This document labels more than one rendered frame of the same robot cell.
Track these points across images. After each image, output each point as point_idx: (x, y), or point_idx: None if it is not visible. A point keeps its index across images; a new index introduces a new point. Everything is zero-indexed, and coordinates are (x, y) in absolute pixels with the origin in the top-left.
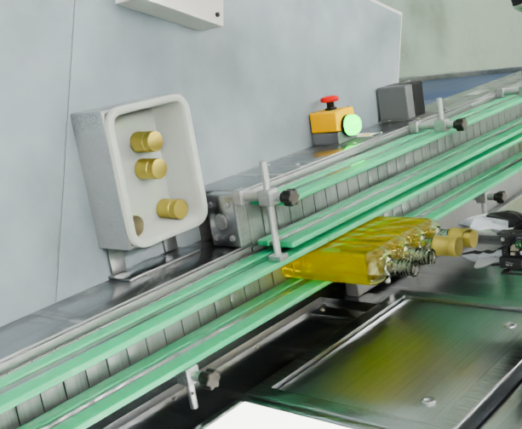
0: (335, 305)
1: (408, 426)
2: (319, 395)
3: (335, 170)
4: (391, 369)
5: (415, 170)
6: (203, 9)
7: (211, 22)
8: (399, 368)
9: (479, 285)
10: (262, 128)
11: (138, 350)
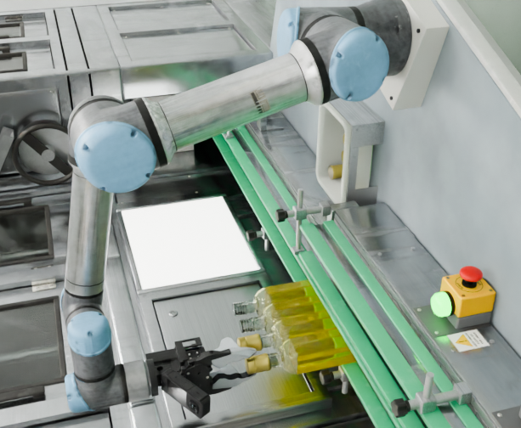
0: None
1: (161, 293)
2: (231, 291)
3: (361, 278)
4: (220, 323)
5: None
6: (384, 86)
7: (387, 100)
8: (217, 326)
9: None
10: (438, 228)
11: None
